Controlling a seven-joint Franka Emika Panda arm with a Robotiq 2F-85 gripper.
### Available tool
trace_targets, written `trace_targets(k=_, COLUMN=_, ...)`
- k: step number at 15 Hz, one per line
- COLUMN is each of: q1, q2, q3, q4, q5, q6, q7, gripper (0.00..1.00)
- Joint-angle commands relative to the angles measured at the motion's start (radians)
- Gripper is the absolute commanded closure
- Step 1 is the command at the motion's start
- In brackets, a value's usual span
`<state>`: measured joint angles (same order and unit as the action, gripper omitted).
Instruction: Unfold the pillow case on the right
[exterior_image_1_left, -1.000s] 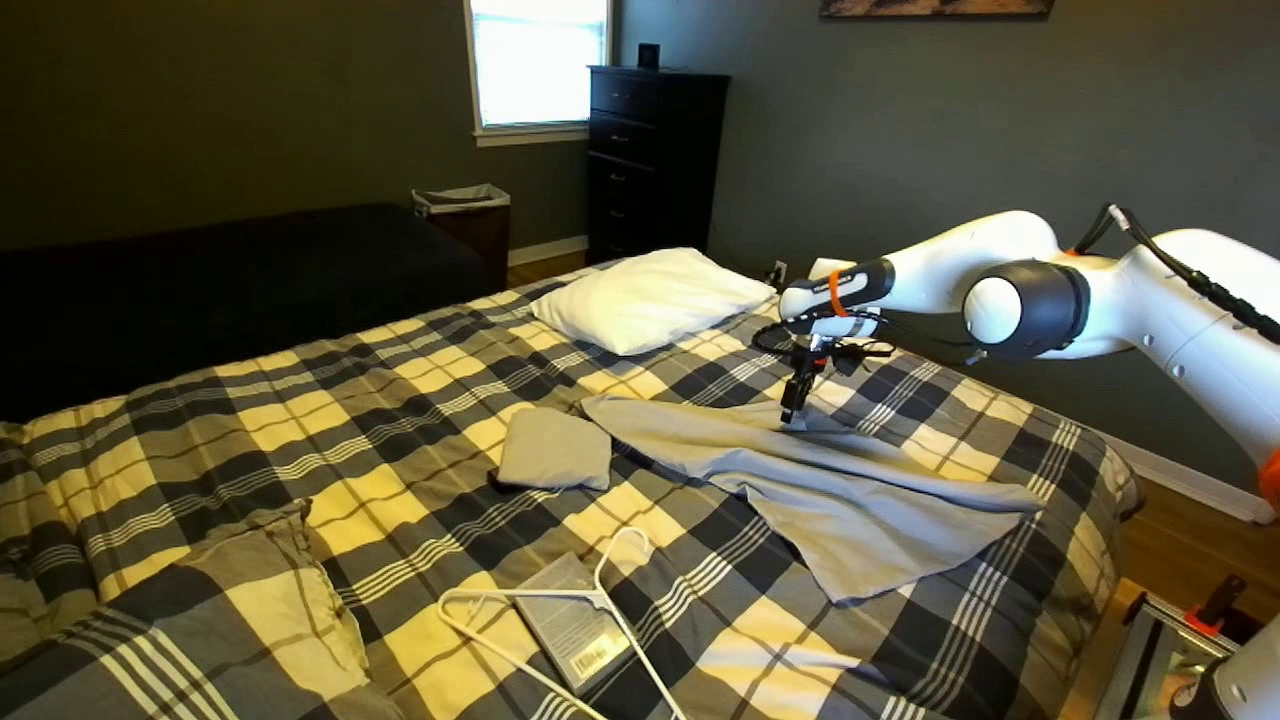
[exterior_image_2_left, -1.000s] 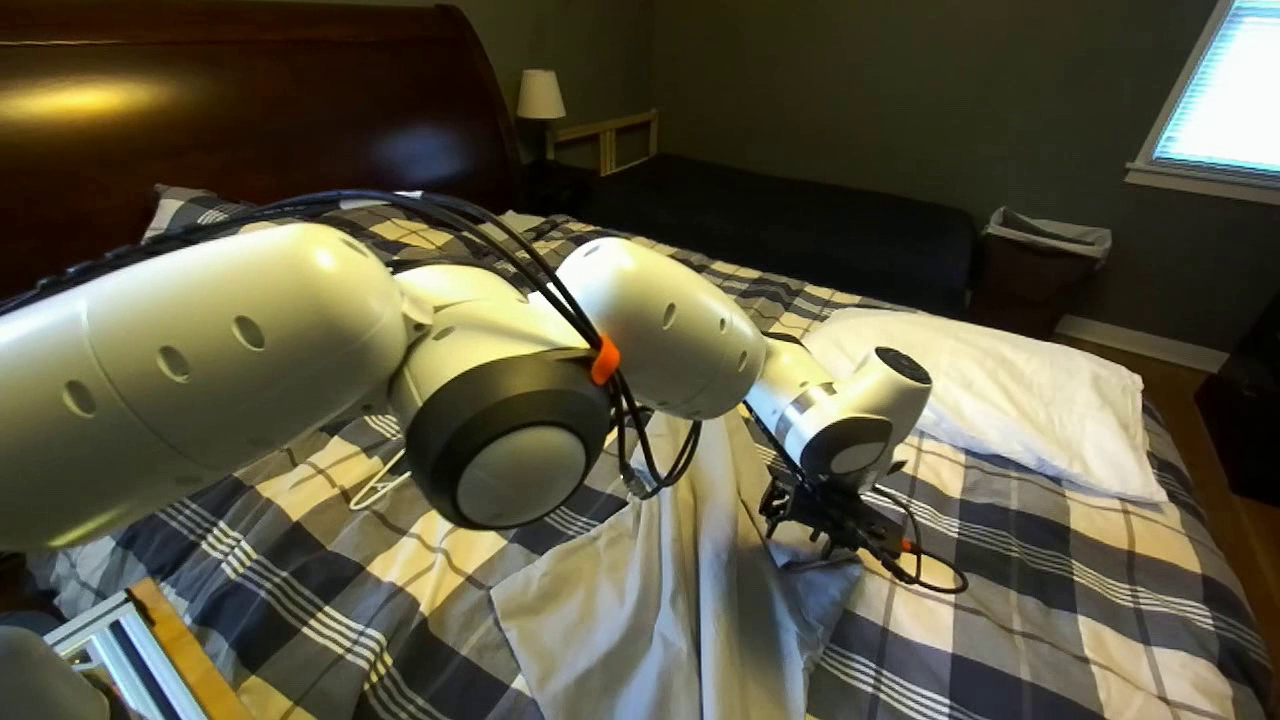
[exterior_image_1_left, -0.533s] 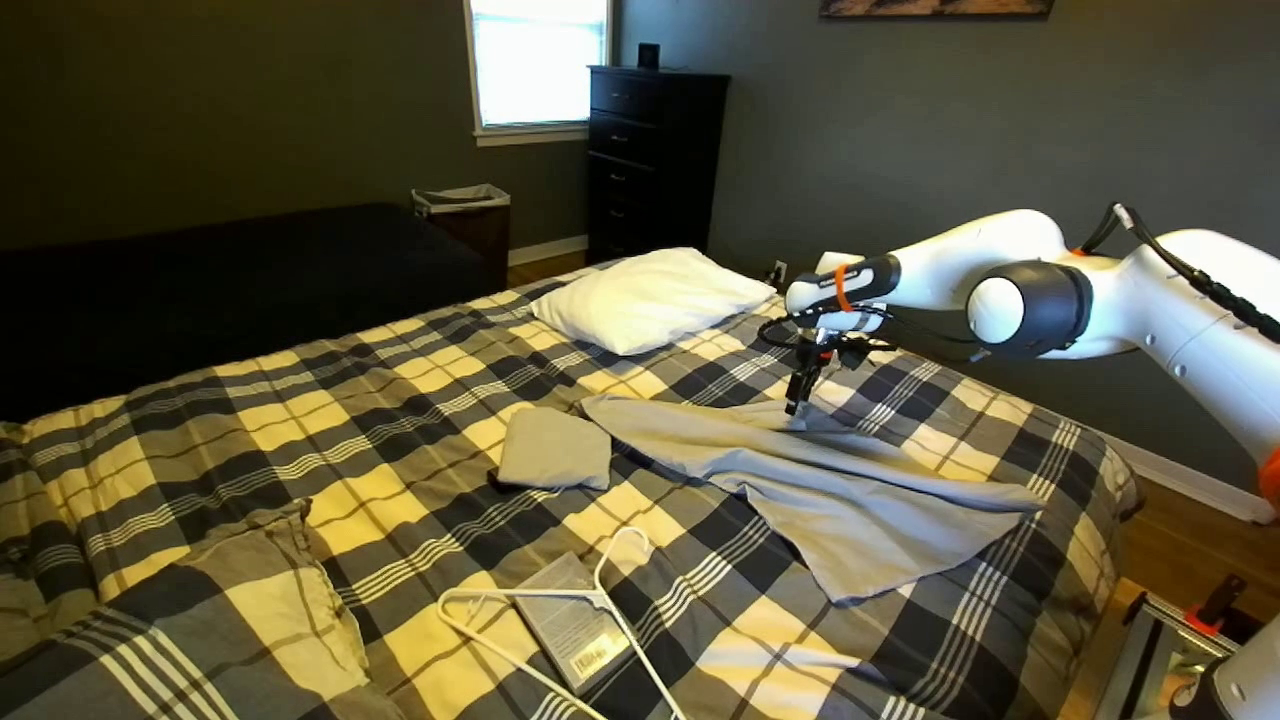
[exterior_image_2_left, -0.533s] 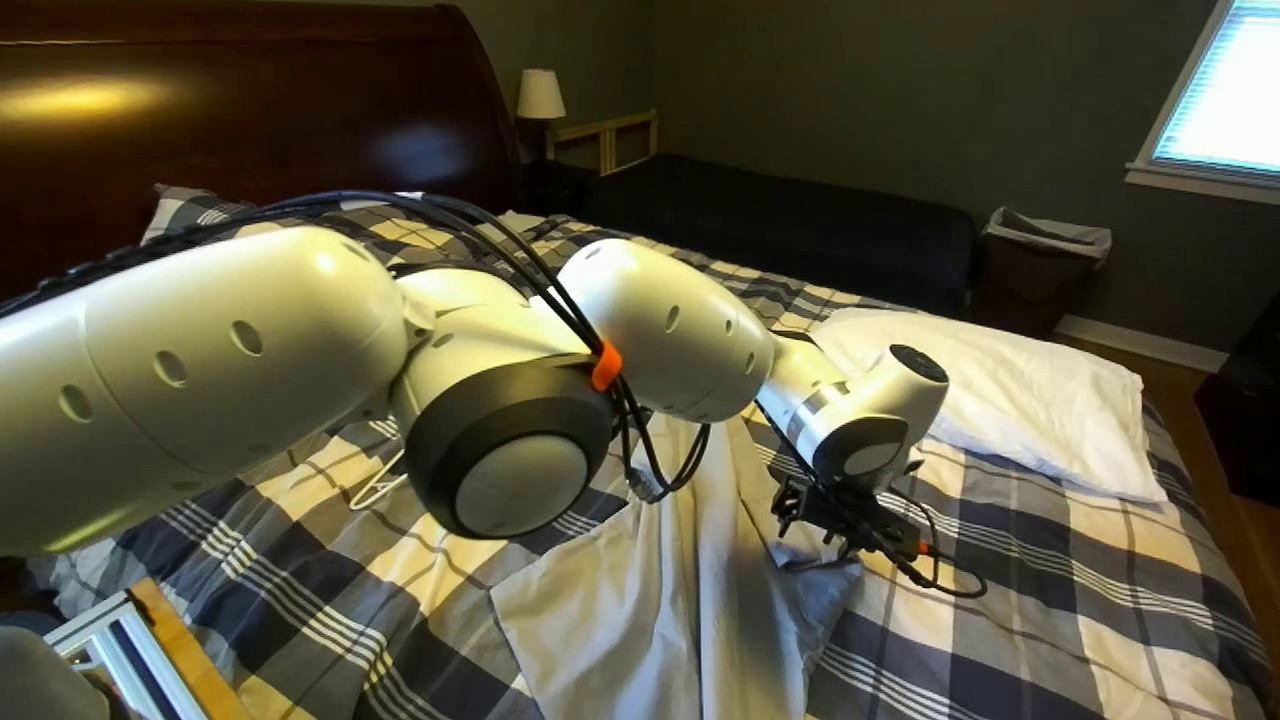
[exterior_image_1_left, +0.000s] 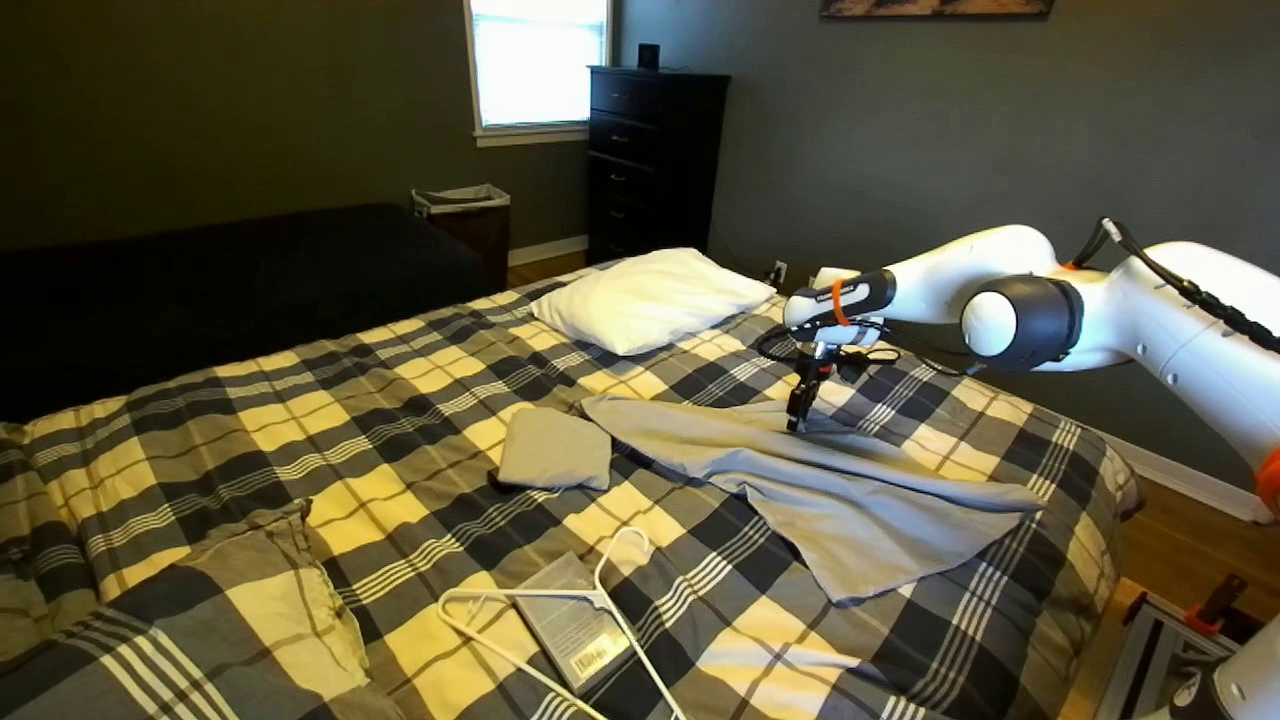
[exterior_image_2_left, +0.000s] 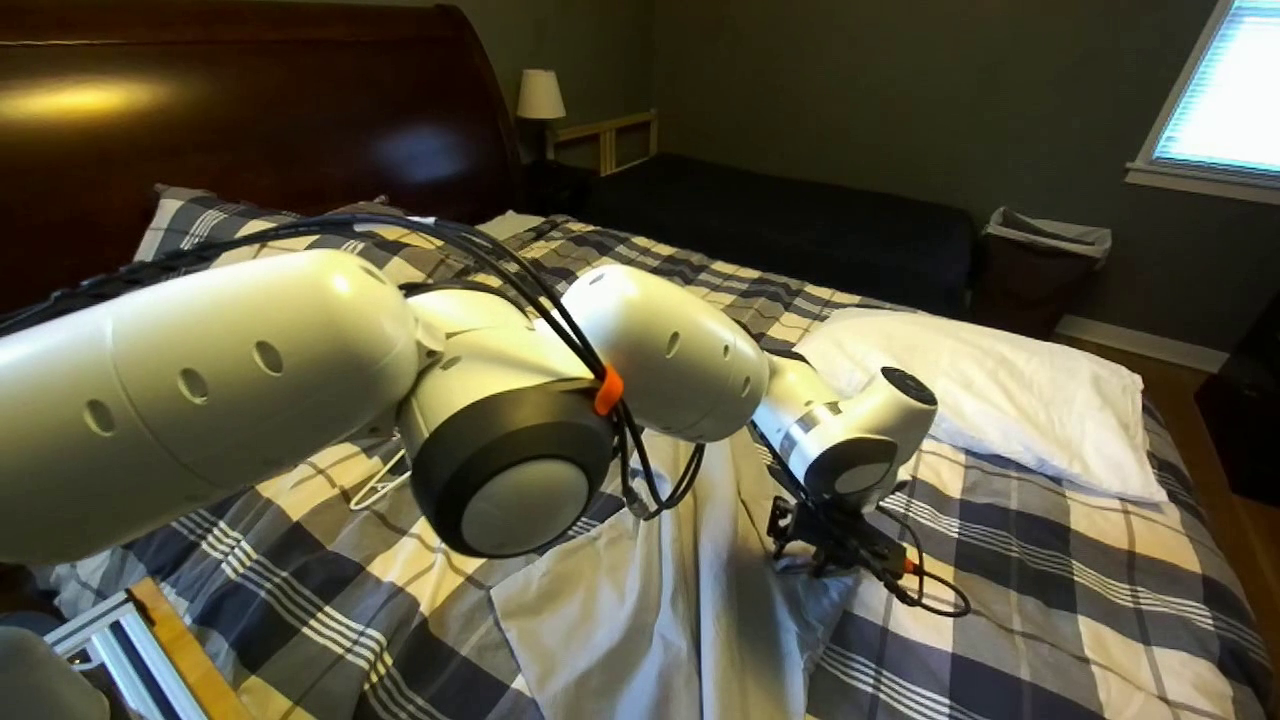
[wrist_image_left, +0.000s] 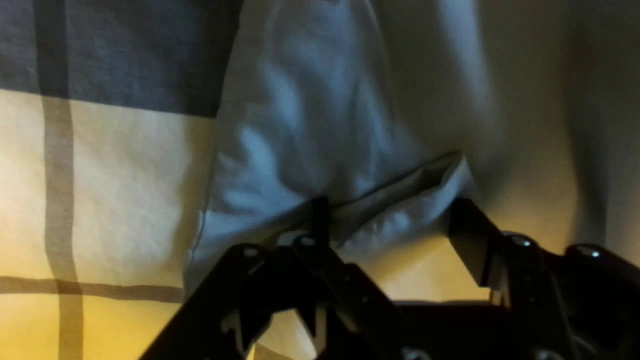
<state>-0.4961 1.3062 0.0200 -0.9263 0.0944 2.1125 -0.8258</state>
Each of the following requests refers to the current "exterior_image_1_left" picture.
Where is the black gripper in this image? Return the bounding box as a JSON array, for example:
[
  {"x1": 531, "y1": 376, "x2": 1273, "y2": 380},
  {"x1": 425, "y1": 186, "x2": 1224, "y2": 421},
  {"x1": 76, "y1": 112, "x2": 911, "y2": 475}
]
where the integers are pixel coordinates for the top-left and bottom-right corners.
[{"x1": 784, "y1": 326, "x2": 872, "y2": 442}]

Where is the grey shirt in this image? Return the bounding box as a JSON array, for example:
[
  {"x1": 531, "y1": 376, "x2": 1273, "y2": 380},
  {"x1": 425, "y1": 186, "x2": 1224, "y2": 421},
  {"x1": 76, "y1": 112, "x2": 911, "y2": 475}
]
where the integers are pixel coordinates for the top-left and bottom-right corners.
[{"x1": 582, "y1": 393, "x2": 1044, "y2": 608}]

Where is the grey white robot base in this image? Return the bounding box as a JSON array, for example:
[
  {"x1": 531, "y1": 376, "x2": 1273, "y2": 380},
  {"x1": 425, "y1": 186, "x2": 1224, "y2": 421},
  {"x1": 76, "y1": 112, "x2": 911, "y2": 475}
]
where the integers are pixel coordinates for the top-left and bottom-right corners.
[{"x1": 1208, "y1": 617, "x2": 1280, "y2": 720}]

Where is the white pillow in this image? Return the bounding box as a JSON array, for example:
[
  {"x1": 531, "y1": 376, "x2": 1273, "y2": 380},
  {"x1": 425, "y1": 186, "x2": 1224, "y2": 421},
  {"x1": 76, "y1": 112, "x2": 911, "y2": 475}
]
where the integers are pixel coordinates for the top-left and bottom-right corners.
[{"x1": 528, "y1": 245, "x2": 779, "y2": 361}]

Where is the small folded grey pillow case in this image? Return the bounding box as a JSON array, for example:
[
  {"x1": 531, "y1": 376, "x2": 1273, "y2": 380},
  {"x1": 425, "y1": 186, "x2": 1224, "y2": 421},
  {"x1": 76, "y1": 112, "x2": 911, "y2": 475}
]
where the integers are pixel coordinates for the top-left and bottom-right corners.
[{"x1": 494, "y1": 401, "x2": 620, "y2": 497}]

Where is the black dresser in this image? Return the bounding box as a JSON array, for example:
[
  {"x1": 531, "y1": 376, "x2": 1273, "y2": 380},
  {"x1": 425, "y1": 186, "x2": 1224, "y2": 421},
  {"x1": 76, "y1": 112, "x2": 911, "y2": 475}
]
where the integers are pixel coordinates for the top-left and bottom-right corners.
[{"x1": 583, "y1": 66, "x2": 735, "y2": 270}]

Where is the small flat grey pouch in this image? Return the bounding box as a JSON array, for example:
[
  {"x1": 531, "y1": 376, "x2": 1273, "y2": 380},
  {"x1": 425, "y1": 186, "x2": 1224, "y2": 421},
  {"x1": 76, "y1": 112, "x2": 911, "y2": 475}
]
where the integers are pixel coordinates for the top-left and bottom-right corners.
[{"x1": 507, "y1": 547, "x2": 641, "y2": 698}]

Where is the wooden cart board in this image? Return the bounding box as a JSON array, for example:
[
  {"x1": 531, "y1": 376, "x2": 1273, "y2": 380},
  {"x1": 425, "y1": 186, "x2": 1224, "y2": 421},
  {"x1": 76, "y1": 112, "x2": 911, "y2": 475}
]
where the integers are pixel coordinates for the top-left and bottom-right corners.
[{"x1": 1055, "y1": 572, "x2": 1152, "y2": 720}]

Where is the plaid bed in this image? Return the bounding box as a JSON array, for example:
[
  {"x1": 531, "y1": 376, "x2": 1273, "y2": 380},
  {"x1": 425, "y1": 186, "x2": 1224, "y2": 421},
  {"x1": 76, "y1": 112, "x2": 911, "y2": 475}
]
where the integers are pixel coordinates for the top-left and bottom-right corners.
[{"x1": 0, "y1": 260, "x2": 1143, "y2": 720}]

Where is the red black clamp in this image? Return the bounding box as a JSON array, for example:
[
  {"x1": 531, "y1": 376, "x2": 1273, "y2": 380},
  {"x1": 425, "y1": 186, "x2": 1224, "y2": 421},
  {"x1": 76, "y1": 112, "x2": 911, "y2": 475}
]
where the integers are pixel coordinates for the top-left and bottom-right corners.
[{"x1": 1189, "y1": 568, "x2": 1260, "y2": 634}]

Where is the black futon couch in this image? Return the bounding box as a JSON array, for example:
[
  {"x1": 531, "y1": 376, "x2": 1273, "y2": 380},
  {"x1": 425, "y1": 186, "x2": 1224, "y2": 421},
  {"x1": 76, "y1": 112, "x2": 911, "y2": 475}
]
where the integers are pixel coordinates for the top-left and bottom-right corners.
[{"x1": 0, "y1": 201, "x2": 514, "y2": 425}]

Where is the white wire clothes hanger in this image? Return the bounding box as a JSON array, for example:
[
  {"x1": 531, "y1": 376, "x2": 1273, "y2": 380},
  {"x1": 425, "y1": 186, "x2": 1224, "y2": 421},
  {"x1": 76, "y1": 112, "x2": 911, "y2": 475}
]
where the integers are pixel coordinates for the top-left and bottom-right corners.
[{"x1": 431, "y1": 524, "x2": 693, "y2": 720}]

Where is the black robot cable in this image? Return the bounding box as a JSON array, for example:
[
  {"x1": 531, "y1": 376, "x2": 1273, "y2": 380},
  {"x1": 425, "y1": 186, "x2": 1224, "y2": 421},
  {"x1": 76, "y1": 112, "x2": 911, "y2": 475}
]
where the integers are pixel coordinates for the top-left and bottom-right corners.
[{"x1": 1061, "y1": 213, "x2": 1280, "y2": 354}]

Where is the bright window with white frame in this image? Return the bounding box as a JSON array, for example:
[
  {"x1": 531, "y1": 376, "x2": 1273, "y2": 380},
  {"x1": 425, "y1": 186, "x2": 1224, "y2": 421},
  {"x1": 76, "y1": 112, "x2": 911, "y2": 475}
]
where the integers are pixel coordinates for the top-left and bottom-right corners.
[{"x1": 461, "y1": 0, "x2": 620, "y2": 147}]

